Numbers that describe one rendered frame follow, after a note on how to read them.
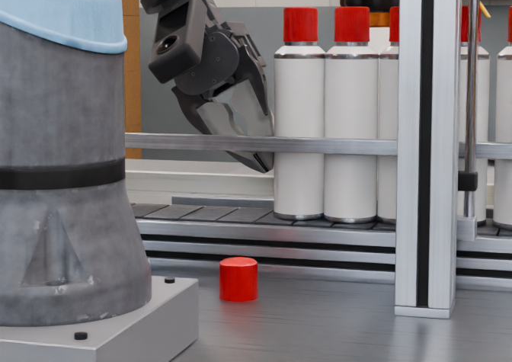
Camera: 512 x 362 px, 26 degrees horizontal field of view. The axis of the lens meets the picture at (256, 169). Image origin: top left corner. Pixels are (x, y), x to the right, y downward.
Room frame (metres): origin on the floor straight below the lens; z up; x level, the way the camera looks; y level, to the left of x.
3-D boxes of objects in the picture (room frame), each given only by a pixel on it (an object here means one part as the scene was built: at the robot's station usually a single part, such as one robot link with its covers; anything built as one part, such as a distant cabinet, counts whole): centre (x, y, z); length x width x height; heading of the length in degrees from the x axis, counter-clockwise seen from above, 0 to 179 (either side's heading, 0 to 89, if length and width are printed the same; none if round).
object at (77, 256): (0.76, 0.15, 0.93); 0.15 x 0.15 x 0.10
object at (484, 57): (1.04, -0.19, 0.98); 0.05 x 0.05 x 0.20
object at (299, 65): (1.08, -0.04, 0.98); 0.05 x 0.05 x 0.20
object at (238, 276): (0.95, 0.02, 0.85); 0.03 x 0.03 x 0.03
